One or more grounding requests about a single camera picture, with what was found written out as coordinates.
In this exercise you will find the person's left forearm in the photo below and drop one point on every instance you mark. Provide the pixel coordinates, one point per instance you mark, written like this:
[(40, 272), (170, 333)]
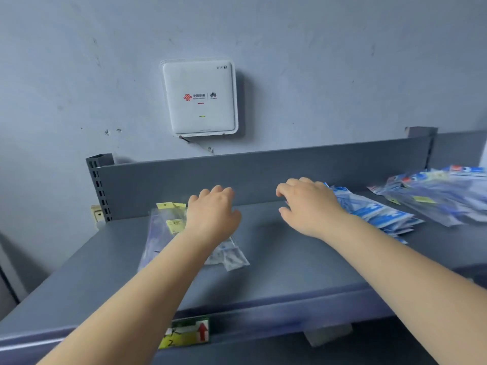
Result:
[(125, 311)]

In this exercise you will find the person's left hand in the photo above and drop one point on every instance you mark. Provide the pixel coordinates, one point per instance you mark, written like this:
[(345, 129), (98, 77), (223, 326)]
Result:
[(213, 218)]

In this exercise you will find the pile of mixed packaged rulers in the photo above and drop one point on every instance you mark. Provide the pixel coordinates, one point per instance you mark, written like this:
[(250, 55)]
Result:
[(437, 201)]

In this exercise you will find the pale wall socket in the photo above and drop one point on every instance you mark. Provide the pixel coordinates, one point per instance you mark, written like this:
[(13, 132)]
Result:
[(97, 214)]

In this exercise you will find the white wall router box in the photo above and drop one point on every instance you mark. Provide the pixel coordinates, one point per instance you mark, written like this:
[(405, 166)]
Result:
[(198, 117)]

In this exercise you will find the grey slotted shelf post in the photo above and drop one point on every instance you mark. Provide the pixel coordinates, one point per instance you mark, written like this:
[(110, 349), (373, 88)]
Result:
[(99, 186), (428, 144)]

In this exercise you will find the person's right hand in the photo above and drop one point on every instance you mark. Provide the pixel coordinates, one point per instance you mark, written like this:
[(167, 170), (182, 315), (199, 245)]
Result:
[(315, 209)]

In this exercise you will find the person's right forearm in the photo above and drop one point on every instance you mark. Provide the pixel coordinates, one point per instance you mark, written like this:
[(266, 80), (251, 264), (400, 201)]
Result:
[(414, 285)]

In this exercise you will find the pile of clear rulers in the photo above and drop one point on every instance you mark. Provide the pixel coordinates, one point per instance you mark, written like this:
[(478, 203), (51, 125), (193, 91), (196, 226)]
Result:
[(163, 228)]

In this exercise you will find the grey shelf back panel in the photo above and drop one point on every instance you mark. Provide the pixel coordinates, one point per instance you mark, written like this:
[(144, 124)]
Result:
[(247, 174)]

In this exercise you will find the pile of blue set-square packets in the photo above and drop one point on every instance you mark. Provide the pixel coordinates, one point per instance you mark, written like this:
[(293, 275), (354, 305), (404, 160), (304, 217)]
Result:
[(380, 214)]

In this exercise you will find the green yellow shelf price label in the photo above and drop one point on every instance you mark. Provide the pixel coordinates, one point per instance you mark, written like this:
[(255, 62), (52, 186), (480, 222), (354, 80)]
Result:
[(182, 334)]

